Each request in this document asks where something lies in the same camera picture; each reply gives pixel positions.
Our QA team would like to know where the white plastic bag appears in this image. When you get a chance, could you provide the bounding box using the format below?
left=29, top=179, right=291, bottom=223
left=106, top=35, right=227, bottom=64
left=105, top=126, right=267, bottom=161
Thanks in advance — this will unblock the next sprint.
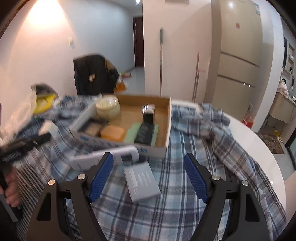
left=1, top=91, right=37, bottom=146

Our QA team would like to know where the beige refrigerator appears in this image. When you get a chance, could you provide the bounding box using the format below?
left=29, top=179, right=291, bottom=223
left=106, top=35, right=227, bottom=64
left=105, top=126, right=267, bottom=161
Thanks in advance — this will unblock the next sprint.
left=204, top=1, right=262, bottom=121

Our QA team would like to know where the striped grey cloth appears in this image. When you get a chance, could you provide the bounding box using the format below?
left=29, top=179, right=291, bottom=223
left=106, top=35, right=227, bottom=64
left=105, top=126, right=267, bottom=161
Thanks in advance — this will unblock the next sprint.
left=14, top=143, right=70, bottom=241

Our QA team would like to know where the patterned floor mat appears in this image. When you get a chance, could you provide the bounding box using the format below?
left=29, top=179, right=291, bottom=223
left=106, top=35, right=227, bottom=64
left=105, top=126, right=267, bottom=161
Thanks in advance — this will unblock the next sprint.
left=257, top=133, right=284, bottom=155

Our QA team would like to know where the round cream bear tin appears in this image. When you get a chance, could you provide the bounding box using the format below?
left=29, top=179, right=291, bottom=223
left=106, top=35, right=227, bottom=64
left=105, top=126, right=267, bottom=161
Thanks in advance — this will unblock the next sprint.
left=96, top=95, right=120, bottom=120

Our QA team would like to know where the white AUX remote control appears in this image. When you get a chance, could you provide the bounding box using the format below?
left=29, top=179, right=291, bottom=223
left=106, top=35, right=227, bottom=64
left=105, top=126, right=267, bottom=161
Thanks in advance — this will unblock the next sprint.
left=69, top=145, right=139, bottom=171

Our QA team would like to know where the person left hand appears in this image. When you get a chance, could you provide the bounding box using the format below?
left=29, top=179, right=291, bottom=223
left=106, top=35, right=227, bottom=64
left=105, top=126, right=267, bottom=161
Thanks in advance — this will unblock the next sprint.
left=1, top=166, right=21, bottom=207

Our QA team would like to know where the bathroom vanity cabinet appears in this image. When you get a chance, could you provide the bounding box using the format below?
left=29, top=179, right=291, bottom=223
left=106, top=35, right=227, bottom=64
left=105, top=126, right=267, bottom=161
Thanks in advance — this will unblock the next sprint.
left=269, top=92, right=295, bottom=123

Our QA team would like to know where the grey rectangular box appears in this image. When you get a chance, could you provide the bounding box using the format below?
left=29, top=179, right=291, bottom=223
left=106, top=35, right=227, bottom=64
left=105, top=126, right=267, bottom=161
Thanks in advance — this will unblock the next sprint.
left=123, top=162, right=161, bottom=203

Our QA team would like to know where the black jacket on chair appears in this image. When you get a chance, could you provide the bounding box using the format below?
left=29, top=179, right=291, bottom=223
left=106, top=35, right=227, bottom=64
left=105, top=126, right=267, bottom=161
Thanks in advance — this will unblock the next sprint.
left=73, top=54, right=119, bottom=96

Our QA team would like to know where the white power adapter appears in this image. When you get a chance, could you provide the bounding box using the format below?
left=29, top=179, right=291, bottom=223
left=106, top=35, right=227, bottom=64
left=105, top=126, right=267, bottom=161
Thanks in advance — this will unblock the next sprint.
left=38, top=120, right=59, bottom=140

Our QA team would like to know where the red gift bag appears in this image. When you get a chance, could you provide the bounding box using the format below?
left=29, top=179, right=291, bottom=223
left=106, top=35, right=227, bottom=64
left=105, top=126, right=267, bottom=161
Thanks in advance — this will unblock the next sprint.
left=242, top=112, right=253, bottom=129

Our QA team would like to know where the green handled mop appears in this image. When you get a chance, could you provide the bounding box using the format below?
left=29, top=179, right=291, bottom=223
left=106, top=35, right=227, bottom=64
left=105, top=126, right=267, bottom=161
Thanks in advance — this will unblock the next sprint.
left=159, top=28, right=164, bottom=97

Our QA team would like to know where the blue plaid shirt cloth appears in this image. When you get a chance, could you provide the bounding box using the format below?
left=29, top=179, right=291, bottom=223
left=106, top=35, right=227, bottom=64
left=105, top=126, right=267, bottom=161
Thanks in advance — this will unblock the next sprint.
left=19, top=96, right=287, bottom=240

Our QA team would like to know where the yellow box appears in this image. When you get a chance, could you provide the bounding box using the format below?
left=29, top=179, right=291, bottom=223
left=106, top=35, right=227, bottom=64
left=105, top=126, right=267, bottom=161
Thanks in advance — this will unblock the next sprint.
left=33, top=93, right=57, bottom=115

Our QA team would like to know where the black box silver lid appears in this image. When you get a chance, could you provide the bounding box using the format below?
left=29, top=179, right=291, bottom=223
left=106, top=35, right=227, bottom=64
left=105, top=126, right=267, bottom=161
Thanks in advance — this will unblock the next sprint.
left=142, top=104, right=155, bottom=125

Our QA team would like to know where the green envelope pouch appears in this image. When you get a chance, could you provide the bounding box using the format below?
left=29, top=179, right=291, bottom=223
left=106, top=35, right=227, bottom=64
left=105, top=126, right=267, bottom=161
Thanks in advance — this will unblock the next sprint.
left=123, top=122, right=159, bottom=147

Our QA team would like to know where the pink broom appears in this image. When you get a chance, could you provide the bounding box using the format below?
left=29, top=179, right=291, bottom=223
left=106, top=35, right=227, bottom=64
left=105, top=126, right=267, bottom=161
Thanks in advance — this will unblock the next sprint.
left=192, top=51, right=204, bottom=102

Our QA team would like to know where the dark brown door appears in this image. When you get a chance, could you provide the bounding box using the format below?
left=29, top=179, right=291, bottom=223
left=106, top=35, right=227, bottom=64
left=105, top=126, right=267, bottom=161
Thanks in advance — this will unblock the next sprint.
left=133, top=16, right=144, bottom=67

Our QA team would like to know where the black UNNY box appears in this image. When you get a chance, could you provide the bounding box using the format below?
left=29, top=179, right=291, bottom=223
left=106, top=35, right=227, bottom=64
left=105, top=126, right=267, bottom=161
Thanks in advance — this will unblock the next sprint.
left=134, top=123, right=156, bottom=146

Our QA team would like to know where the black framed tray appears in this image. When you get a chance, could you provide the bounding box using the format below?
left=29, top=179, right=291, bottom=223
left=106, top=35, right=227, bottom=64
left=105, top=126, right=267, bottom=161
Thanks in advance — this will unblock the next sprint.
left=78, top=119, right=109, bottom=137

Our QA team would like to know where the cardboard tray box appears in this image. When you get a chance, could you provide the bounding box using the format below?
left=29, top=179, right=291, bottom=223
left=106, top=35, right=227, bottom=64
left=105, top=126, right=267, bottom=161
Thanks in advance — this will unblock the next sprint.
left=69, top=95, right=171, bottom=159

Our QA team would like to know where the white wall switch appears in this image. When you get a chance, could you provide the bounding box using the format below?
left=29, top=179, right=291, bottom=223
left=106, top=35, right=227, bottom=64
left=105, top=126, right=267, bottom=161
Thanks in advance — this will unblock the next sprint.
left=68, top=38, right=75, bottom=49

